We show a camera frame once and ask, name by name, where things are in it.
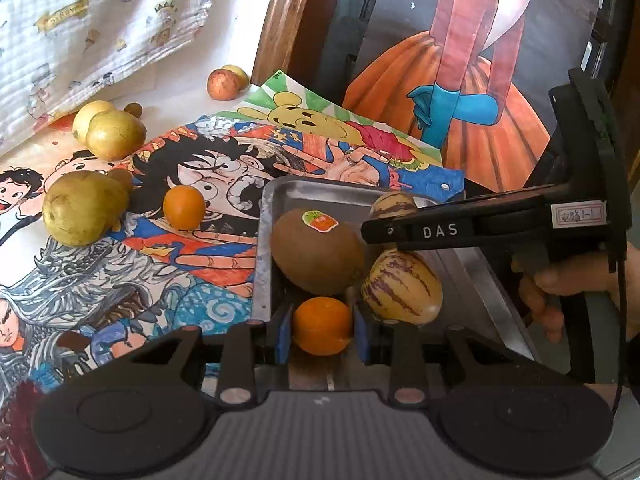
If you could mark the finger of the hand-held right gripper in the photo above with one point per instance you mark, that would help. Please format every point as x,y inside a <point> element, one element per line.
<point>450,225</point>

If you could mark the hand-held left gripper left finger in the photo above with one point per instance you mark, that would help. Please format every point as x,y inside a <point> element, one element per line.
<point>285,335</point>

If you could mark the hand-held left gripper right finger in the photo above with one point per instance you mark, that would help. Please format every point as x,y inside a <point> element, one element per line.
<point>362,335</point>

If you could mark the small orange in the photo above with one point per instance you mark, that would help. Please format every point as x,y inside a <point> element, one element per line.
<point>322,325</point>
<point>184,207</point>

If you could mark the metal tray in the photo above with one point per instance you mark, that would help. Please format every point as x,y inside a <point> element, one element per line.
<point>320,195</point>

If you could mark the large yellow pear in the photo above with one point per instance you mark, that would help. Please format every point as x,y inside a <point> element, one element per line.
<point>82,210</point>

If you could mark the person's right hand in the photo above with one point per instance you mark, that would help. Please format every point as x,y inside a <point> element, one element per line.
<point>542,282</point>

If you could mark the small striped pepino melon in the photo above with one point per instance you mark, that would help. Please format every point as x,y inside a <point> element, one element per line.
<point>392,205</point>

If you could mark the large striped pepino melon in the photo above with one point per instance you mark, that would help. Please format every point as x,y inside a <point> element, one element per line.
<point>405,290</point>

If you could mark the brown kiwi with sticker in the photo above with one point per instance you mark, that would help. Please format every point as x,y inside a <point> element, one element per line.
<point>315,260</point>

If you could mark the grey haired figure drawing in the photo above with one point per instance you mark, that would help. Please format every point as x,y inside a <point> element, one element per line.
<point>75,300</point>

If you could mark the small brown fruit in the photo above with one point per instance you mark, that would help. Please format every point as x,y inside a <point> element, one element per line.
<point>133,109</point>
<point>121,176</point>

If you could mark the red yellow apple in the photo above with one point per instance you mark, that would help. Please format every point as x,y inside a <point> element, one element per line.
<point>221,85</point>

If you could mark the white printed cloth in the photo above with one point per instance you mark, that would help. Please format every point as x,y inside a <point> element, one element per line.
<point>100,35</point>

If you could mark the wall poster with orange dress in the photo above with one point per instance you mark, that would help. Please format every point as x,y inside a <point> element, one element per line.
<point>450,85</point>

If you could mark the wooden frame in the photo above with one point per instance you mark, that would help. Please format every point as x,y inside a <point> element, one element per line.
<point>285,20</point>

